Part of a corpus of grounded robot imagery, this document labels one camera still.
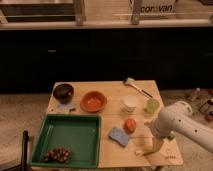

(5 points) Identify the yellow banana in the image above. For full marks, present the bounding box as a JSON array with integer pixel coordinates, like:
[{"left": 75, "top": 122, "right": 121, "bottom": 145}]
[{"left": 135, "top": 150, "right": 154, "bottom": 156}]

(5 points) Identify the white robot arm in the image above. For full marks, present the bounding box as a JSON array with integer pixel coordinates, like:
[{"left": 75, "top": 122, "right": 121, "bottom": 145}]
[{"left": 150, "top": 101, "right": 213, "bottom": 154}]

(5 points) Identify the red bowl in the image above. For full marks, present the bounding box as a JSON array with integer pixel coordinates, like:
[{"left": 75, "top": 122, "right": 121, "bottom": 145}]
[{"left": 80, "top": 91, "right": 107, "bottom": 113}]

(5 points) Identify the dark brown bowl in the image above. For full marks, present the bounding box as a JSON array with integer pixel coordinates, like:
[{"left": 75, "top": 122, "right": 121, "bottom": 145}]
[{"left": 53, "top": 83, "right": 74, "bottom": 104}]

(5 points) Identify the green cucumber toy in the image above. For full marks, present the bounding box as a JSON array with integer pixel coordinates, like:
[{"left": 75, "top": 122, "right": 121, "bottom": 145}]
[{"left": 167, "top": 133, "right": 175, "bottom": 141}]

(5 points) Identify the orange tomato toy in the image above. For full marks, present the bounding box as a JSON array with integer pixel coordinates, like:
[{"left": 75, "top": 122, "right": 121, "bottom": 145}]
[{"left": 124, "top": 118, "right": 136, "bottom": 133}]

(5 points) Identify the light green cup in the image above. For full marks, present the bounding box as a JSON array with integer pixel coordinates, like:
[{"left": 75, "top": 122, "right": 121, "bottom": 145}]
[{"left": 146, "top": 98, "right": 160, "bottom": 114}]

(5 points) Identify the blue sponge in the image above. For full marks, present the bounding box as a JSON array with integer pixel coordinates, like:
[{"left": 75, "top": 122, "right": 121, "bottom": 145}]
[{"left": 108, "top": 127, "right": 130, "bottom": 147}]

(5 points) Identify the wooden table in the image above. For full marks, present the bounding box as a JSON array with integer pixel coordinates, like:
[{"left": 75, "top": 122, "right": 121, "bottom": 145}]
[{"left": 47, "top": 80, "right": 183, "bottom": 168}]

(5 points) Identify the white cup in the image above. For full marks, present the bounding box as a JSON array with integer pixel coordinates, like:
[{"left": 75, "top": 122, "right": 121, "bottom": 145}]
[{"left": 122, "top": 95, "right": 138, "bottom": 112}]

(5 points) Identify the green plastic tray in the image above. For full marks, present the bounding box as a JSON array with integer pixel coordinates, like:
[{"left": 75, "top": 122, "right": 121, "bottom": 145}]
[{"left": 30, "top": 114, "right": 101, "bottom": 169}]

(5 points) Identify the bunch of red grapes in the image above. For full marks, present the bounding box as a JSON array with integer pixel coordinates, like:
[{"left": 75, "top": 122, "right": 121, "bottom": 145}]
[{"left": 44, "top": 148, "right": 72, "bottom": 163}]

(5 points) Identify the black chair frame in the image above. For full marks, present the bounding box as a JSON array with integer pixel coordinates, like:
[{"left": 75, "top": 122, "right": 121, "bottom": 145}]
[{"left": 0, "top": 130, "right": 30, "bottom": 171}]

